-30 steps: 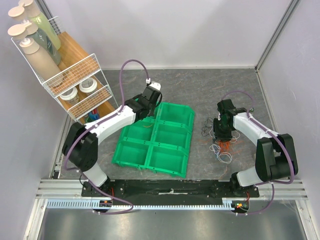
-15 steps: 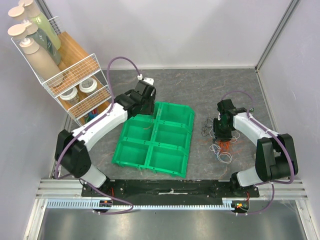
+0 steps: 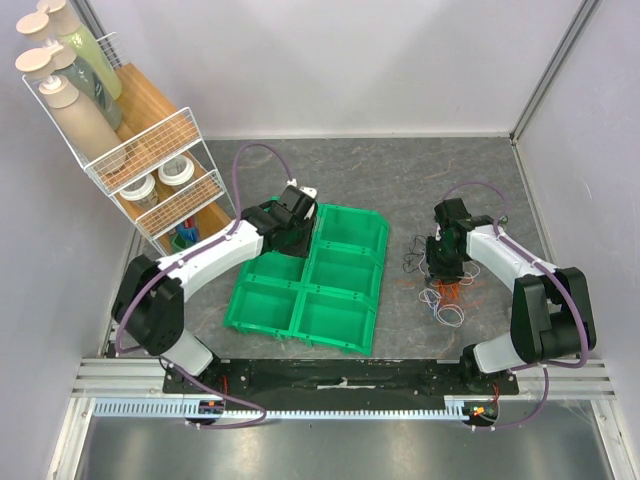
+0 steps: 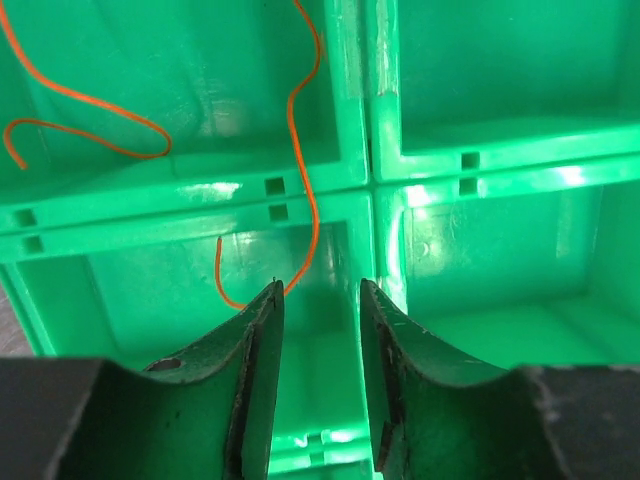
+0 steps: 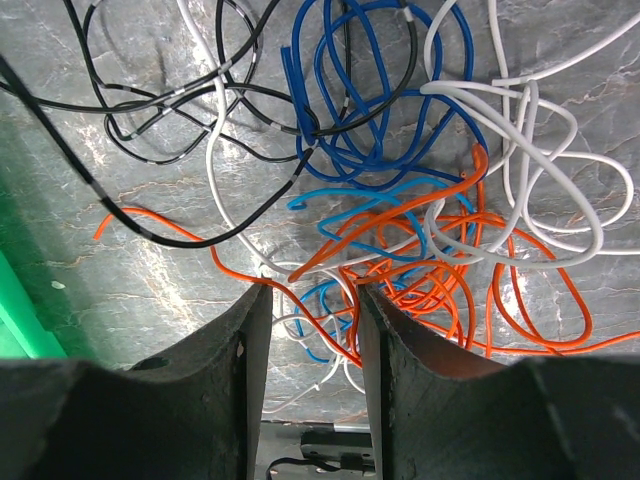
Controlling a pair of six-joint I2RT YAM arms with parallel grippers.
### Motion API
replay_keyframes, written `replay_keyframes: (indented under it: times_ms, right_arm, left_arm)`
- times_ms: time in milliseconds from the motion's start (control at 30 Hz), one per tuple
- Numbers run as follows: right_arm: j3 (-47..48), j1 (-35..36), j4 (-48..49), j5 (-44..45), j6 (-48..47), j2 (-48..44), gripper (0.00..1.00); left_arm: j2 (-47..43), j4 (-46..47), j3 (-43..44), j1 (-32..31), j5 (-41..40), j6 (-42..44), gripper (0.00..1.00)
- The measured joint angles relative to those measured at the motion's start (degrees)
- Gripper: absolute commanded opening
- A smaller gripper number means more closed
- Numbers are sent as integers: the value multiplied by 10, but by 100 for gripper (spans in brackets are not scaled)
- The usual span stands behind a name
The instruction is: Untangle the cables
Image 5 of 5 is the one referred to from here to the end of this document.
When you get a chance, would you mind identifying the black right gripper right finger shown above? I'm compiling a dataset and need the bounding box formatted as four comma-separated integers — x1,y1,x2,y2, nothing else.
358,286,639,479

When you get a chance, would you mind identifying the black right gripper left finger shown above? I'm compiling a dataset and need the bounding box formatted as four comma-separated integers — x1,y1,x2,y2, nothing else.
1,285,273,479

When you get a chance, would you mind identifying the green compartment tray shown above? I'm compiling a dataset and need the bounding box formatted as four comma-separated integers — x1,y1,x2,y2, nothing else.
0,119,96,361

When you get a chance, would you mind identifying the light blue cable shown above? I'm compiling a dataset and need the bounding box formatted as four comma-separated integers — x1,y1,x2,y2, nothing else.
286,175,476,364

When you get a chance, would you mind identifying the black cable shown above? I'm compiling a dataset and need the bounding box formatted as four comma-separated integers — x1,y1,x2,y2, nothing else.
0,0,419,249

